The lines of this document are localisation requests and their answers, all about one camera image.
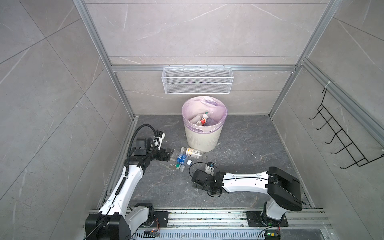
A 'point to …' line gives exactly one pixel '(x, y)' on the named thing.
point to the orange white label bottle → (193, 153)
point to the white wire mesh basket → (197, 80)
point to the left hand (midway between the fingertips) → (164, 145)
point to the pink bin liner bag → (204, 114)
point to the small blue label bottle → (181, 158)
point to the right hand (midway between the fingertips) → (198, 183)
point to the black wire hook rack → (358, 157)
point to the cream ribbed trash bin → (206, 142)
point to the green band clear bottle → (174, 165)
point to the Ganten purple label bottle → (210, 122)
